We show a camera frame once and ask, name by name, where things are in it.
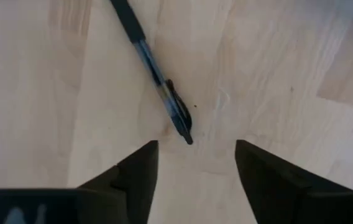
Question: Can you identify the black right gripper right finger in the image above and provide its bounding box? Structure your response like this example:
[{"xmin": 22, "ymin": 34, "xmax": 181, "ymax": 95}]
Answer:
[{"xmin": 234, "ymin": 139, "xmax": 353, "ymax": 224}]

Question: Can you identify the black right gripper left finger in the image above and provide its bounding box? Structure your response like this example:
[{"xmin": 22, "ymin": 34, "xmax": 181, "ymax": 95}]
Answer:
[{"xmin": 78, "ymin": 139, "xmax": 160, "ymax": 224}]

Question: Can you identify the black clear-barrel pen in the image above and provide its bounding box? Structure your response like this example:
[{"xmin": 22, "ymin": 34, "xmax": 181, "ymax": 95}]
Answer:
[{"xmin": 109, "ymin": 0, "xmax": 195, "ymax": 146}]

